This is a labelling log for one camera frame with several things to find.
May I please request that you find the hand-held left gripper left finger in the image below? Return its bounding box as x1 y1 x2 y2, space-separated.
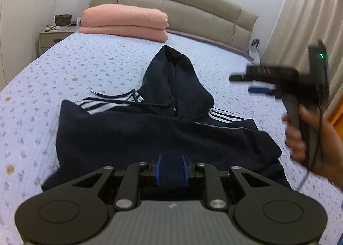
70 153 163 211

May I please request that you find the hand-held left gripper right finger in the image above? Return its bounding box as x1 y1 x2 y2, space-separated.
182 154 272 211

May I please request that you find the navy striped hoodie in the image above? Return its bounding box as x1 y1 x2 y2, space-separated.
41 45 291 200

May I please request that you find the person's right hand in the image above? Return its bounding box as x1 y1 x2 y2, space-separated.
283 106 343 190

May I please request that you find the white shopping bag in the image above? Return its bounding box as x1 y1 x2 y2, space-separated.
248 38 261 61

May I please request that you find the orange curtain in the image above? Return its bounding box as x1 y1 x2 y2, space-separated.
329 100 343 130

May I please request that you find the beige curtain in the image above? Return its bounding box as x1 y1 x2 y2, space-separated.
261 0 343 122

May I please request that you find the beige padded headboard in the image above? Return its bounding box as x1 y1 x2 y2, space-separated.
88 0 259 55

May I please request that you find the folded pink blanket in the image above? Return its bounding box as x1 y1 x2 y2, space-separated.
79 4 169 42

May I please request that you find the bed with floral sheet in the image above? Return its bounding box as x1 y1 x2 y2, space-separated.
0 30 333 245

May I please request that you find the grey nightstand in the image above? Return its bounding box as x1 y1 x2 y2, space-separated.
39 26 80 57

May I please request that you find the brown patterned bag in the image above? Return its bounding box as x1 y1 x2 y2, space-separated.
55 14 73 26

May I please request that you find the white wardrobe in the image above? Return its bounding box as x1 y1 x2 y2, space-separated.
0 0 100 89

